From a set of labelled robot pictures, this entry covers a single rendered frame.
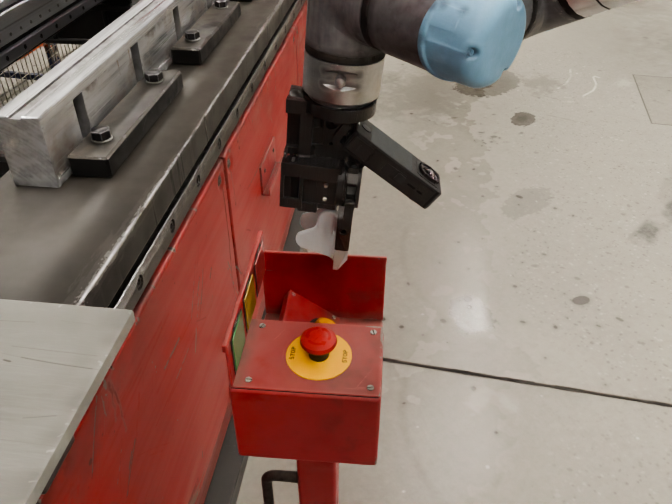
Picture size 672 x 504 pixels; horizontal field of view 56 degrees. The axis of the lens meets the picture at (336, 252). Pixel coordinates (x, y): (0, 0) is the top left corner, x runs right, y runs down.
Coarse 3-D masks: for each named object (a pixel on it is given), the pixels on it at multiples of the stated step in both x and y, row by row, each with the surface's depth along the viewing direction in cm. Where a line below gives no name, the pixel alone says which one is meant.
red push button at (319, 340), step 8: (312, 328) 68; (320, 328) 68; (328, 328) 69; (304, 336) 67; (312, 336) 67; (320, 336) 67; (328, 336) 67; (304, 344) 67; (312, 344) 66; (320, 344) 66; (328, 344) 66; (336, 344) 67; (312, 352) 66; (320, 352) 66; (328, 352) 66; (320, 360) 68
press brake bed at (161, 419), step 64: (256, 64) 129; (256, 128) 130; (192, 192) 93; (256, 192) 134; (192, 256) 95; (192, 320) 97; (128, 384) 75; (192, 384) 99; (128, 448) 76; (192, 448) 102
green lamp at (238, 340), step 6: (240, 312) 67; (240, 318) 66; (240, 324) 67; (240, 330) 67; (234, 336) 64; (240, 336) 67; (234, 342) 64; (240, 342) 67; (234, 348) 64; (240, 348) 67; (234, 354) 65; (240, 354) 67
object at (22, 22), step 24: (0, 0) 107; (24, 0) 112; (48, 0) 119; (72, 0) 128; (96, 0) 138; (0, 24) 106; (24, 24) 113; (48, 24) 120; (0, 48) 108; (24, 48) 113
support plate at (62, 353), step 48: (0, 336) 40; (48, 336) 40; (96, 336) 40; (0, 384) 37; (48, 384) 37; (96, 384) 38; (0, 432) 34; (48, 432) 34; (0, 480) 32; (48, 480) 33
